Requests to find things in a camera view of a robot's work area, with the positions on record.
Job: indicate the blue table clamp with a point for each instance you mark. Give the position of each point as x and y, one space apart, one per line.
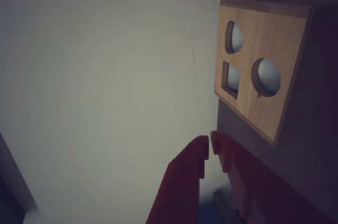
208 212

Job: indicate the wooden shape sorter box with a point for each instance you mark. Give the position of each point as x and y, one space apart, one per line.
269 36

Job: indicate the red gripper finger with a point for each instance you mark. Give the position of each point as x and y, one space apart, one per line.
258 187
182 181

